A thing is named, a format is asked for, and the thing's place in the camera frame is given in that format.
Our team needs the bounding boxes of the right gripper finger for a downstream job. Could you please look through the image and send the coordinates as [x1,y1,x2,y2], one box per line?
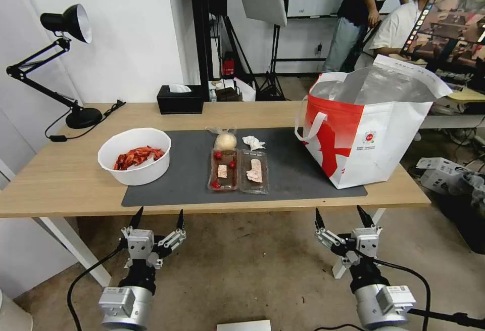
[356,204,383,240]
[313,208,349,255]

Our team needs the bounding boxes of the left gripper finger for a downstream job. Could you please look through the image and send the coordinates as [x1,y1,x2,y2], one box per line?
[154,209,187,262]
[120,206,144,251]

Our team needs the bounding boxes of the red and white takeout bag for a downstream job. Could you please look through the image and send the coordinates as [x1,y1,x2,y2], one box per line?
[294,54,454,191]

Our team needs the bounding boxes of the bun in clear bag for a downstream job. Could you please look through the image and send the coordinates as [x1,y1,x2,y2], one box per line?
[205,126,238,151]

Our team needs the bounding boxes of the white plastic bowl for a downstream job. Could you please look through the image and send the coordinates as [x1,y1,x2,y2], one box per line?
[97,127,172,186]

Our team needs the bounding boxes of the red crayfish shells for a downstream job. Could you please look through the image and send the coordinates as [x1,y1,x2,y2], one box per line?
[113,146,166,172]

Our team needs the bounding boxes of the clear plastic clamshell container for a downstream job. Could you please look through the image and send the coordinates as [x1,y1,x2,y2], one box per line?
[207,148,270,195]

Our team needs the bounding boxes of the dark grey table mat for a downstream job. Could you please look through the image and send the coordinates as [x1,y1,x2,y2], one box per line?
[121,127,368,207]

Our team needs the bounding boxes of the white cardboard boxes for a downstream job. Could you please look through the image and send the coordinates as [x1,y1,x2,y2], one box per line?
[416,156,470,196]

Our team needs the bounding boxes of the wooden table with white legs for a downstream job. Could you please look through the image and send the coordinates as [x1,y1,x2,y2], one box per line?
[0,100,432,288]

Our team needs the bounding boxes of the black bin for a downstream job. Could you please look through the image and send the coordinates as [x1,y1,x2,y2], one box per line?
[434,171,485,255]

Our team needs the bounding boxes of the black rod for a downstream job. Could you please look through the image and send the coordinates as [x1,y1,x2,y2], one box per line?
[410,308,485,326]

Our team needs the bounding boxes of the large pink food scrap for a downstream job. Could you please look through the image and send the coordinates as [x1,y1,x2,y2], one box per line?
[245,158,263,184]

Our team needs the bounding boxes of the white robot front shell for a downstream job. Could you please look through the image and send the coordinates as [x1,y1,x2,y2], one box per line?
[216,319,272,331]

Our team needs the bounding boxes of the crumpled white tissue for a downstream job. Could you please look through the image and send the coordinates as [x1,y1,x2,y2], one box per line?
[241,135,267,152]

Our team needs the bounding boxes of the black desk lamp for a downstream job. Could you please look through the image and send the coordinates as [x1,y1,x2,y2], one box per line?
[6,3,104,130]

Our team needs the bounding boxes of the pale grey rounded shell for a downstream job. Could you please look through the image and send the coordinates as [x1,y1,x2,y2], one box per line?
[0,289,34,331]

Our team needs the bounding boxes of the white side desk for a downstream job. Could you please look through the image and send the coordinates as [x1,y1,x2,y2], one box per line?
[418,100,485,130]

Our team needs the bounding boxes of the black tissue box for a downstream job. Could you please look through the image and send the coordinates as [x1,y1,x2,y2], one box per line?
[156,84,204,115]

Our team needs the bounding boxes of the brown cardboard box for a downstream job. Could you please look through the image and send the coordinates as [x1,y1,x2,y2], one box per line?
[216,86,241,102]

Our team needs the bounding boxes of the yellow paper envelope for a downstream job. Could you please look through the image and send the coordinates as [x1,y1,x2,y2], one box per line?
[446,89,485,103]

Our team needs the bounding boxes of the black light stand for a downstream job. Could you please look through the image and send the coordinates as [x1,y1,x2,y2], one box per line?
[256,24,287,102]

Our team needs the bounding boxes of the standing person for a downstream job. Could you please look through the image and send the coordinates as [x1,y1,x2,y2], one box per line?
[321,0,411,74]

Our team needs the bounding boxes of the seated person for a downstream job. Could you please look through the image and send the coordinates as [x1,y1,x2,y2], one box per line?
[360,0,463,71]

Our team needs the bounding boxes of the computer monitor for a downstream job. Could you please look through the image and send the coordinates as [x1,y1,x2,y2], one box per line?
[399,0,485,69]

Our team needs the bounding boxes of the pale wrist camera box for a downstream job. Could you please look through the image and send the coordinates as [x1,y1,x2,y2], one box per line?
[127,229,155,260]
[350,227,380,259]

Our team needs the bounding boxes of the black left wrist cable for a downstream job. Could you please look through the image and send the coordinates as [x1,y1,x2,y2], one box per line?
[67,247,130,331]

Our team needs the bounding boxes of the black lamp power cord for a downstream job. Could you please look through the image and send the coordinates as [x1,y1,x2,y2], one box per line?
[44,99,127,143]

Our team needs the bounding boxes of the black upright frame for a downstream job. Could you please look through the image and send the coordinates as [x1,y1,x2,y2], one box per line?
[187,0,229,101]

